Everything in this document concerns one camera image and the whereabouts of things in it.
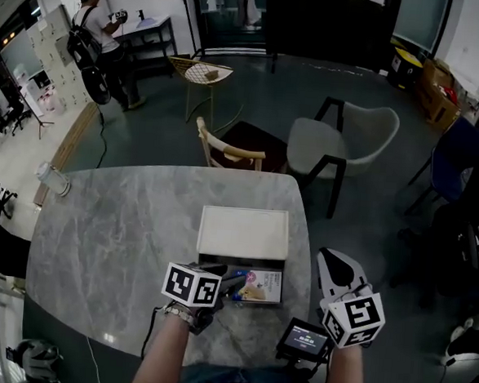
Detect white insulated bottle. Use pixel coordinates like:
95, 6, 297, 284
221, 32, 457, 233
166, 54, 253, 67
34, 160, 74, 198

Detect black monitor mount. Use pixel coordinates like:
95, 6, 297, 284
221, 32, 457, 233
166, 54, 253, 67
286, 356, 323, 382

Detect person's left forearm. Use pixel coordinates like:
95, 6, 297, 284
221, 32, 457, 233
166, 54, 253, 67
129, 310, 193, 383

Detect wooden plank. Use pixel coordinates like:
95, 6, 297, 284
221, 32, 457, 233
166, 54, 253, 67
33, 97, 103, 211

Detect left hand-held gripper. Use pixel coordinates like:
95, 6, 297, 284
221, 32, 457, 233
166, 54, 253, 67
157, 258, 251, 340

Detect black clothes rack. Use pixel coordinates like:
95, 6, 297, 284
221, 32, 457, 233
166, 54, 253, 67
169, 0, 283, 74

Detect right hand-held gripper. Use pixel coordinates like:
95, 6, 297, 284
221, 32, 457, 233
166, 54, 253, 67
310, 246, 392, 353

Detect grey desk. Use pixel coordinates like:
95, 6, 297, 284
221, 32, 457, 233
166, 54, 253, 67
108, 11, 182, 82

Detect wooden chair dark seat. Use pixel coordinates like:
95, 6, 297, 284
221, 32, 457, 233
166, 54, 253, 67
192, 115, 291, 175

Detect white lockers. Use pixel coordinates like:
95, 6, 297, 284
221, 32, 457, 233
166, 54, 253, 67
21, 2, 99, 116

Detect frosted glass panel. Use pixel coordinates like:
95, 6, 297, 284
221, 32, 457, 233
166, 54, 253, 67
389, 0, 449, 55

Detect grey box with white lid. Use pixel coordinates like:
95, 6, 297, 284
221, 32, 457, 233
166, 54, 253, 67
192, 203, 293, 311

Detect black floor cable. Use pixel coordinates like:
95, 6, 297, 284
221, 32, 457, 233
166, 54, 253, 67
95, 109, 112, 171

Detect blue and white cardboard box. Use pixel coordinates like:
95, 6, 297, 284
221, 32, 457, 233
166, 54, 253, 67
228, 267, 285, 305

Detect yellow wire chair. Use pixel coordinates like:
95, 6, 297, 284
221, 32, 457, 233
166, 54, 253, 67
162, 55, 236, 126

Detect black display monitor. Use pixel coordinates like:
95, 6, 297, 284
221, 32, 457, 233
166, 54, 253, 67
274, 316, 335, 366

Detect silver wrist bracelet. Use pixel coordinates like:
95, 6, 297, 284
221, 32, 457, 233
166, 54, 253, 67
162, 301, 197, 326

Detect black glass door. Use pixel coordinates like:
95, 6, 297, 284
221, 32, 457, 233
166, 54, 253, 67
259, 0, 396, 72

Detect blue chair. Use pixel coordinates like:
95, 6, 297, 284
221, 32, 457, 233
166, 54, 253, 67
404, 111, 479, 221

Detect black white sneaker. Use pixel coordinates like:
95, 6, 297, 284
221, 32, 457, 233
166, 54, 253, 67
443, 318, 479, 364

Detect yellow black bin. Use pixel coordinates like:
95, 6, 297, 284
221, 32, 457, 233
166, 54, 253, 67
387, 47, 426, 91

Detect grey black backpack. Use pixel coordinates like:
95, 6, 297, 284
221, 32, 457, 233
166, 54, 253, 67
4, 336, 65, 383

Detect black tripod stand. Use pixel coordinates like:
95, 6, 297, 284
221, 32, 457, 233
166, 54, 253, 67
12, 83, 59, 141

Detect hanging clothes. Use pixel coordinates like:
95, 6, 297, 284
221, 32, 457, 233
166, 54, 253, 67
202, 0, 265, 30

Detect grey chair black legs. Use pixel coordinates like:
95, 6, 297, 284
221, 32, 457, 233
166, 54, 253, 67
282, 93, 403, 224

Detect white cable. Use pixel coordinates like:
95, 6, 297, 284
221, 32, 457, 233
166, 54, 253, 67
82, 334, 109, 383

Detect black round bag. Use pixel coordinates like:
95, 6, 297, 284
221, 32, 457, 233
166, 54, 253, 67
79, 65, 115, 106

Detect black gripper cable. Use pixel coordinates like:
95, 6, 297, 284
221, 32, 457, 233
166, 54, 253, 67
140, 302, 168, 361

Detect person's right forearm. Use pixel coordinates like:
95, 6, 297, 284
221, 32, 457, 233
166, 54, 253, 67
322, 341, 369, 383

